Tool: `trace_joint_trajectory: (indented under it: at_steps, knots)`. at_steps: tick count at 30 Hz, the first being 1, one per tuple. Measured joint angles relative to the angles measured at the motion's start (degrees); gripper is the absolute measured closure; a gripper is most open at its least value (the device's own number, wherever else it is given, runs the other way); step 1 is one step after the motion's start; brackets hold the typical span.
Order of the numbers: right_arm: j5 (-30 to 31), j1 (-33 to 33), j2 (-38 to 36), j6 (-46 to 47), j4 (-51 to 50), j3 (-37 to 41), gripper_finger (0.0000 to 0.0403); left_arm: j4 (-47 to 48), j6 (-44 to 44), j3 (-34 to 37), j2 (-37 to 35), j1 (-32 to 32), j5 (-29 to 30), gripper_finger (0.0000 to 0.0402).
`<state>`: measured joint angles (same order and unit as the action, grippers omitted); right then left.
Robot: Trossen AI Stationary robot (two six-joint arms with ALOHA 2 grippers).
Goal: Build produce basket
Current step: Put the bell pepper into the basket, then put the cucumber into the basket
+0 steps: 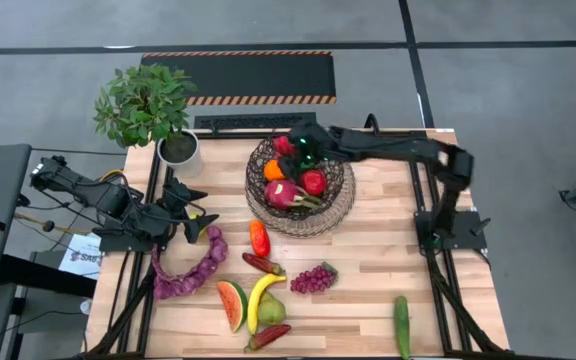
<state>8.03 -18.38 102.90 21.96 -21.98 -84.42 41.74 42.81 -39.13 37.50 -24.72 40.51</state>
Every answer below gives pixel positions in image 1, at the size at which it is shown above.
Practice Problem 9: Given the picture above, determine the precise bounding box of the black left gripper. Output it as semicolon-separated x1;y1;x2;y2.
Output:
160;177;221;246

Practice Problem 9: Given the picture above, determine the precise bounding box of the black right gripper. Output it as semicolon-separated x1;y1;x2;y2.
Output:
277;119;340;182

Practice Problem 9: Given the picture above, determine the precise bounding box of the red bell pepper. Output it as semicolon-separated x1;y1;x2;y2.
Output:
272;134;297;157

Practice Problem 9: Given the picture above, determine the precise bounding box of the orange fruit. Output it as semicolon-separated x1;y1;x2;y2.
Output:
263;158;287;183

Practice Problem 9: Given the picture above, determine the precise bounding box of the red pomegranate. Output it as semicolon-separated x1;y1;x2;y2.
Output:
300;168;328;197

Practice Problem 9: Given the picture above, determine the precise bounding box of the pink dragon fruit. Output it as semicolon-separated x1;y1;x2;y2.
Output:
263;179;325;211

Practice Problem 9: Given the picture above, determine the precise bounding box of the orange-red mango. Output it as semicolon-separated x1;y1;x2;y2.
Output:
249;218;272;259

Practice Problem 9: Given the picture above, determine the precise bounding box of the purple onion braid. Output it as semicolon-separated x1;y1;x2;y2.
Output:
150;224;230;301

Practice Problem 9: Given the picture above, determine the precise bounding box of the dark red chili pepper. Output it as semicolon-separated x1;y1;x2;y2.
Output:
241;251;287;277
243;323;293;354

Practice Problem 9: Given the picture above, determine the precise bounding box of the watermelon slice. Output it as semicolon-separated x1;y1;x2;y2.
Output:
216;279;249;334

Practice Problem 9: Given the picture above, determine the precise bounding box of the yellow banana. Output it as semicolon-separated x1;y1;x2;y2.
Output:
246;272;288;336

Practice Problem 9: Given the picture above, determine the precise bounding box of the purple grape bunch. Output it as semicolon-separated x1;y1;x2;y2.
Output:
289;261;340;295

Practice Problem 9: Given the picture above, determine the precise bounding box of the green pear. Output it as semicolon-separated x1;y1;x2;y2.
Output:
257;291;288;327

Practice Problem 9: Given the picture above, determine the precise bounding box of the green cucumber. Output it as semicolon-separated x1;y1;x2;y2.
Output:
393;295;412;360

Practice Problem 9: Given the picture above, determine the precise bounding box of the white plant pot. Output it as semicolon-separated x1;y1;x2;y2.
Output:
156;129;204;179

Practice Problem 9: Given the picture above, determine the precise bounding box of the round woven straw placemat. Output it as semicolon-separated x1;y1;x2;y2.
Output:
245;159;357;239

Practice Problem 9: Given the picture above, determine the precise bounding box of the black hazard-striped floor mat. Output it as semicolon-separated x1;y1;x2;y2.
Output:
140;49;338;107

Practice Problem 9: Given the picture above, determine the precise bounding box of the green leafy plant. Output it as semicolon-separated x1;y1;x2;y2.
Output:
92;63;199;149

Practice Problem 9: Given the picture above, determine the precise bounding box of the white printed paper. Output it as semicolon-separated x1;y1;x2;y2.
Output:
57;232;103;281

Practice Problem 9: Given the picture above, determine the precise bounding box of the black desk crossbar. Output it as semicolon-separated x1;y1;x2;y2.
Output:
0;253;98;300

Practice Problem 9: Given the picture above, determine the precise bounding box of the dark wire basket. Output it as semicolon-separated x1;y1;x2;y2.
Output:
244;134;347;222

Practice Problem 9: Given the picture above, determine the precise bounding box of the black metal table frame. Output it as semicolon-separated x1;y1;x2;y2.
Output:
85;127;514;360

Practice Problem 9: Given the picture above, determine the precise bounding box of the black clamp mount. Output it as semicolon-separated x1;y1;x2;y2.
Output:
363;113;382;136

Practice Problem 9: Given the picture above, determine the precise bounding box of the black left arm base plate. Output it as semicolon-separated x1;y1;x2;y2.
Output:
97;227;169;254

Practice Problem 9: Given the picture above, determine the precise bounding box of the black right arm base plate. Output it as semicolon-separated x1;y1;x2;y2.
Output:
414;210;488;252

